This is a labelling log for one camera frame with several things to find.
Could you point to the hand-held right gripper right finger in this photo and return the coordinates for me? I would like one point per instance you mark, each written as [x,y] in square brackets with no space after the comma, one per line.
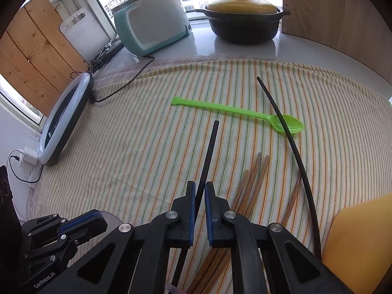
[208,217]

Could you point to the wooden plank panel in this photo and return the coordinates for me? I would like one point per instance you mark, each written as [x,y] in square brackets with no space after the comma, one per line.
[33,58]

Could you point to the black chopstick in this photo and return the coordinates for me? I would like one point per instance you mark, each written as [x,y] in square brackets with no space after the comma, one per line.
[211,147]
[294,147]

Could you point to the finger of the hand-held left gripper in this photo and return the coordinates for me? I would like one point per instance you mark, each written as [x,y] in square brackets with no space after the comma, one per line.
[82,220]

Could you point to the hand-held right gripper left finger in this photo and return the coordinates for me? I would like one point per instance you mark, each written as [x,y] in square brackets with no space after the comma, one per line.
[191,217]

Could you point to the yellow cutting board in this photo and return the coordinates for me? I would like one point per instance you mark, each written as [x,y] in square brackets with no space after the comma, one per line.
[358,245]

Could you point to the black clay pot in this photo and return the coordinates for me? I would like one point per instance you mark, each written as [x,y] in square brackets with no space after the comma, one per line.
[245,27]

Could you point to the wooden cabinet panel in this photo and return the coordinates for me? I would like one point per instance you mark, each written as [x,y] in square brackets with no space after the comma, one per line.
[337,12]

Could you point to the yellow pot lid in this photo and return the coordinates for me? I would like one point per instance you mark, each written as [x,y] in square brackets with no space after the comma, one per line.
[242,4]

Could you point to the teal and white rice cooker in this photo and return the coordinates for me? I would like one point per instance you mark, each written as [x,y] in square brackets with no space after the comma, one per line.
[147,21]

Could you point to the green plastic spoon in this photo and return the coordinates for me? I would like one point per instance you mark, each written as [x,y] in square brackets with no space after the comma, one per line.
[214,107]

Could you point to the white charger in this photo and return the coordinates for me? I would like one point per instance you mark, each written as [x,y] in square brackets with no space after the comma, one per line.
[28,156]

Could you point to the black light stand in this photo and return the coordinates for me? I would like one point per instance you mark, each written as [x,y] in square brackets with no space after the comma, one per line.
[105,55]

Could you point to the white cutting board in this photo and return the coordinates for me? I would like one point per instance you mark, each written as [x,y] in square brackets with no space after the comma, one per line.
[82,33]

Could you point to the striped cloth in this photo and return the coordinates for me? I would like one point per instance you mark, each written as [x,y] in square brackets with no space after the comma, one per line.
[122,159]

